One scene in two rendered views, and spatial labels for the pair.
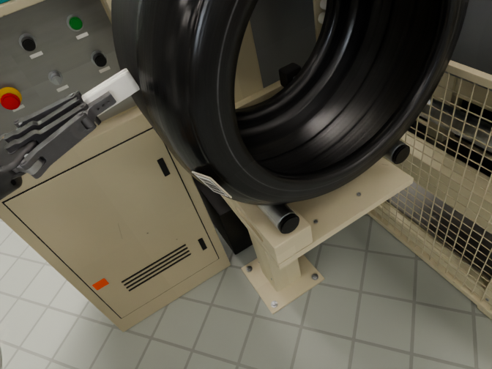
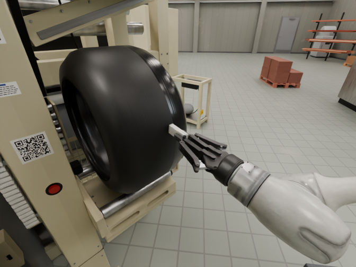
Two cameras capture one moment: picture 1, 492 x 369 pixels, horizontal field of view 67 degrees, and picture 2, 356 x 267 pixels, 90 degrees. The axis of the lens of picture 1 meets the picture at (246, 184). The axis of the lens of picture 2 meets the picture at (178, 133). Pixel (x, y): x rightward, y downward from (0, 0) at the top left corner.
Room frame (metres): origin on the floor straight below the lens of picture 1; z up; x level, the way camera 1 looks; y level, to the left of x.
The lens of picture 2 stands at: (0.67, 0.56, 1.50)
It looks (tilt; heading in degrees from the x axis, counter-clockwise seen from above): 30 degrees down; 245
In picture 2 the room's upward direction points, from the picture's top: straight up
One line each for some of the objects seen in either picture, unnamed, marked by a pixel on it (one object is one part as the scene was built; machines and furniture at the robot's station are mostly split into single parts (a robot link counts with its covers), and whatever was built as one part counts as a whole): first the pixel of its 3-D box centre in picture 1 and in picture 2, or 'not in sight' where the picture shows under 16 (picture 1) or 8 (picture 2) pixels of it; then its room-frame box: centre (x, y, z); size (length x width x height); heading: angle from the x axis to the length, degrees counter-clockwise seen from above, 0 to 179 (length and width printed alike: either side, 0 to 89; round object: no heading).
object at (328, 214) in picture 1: (300, 176); (125, 189); (0.64, -0.13, 0.80); 0.37 x 0.36 x 0.02; 108
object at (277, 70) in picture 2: not in sight; (281, 71); (-4.63, -3.29, 0.36); 1.19 x 0.85 x 0.72; 58
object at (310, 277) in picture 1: (281, 272); not in sight; (0.88, -0.04, 0.01); 0.27 x 0.27 x 0.02; 18
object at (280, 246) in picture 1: (250, 194); (140, 201); (0.60, 0.00, 0.84); 0.36 x 0.09 x 0.06; 18
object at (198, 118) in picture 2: not in sight; (190, 100); (-0.80, -2.08, 0.40); 0.60 x 0.35 x 0.80; 119
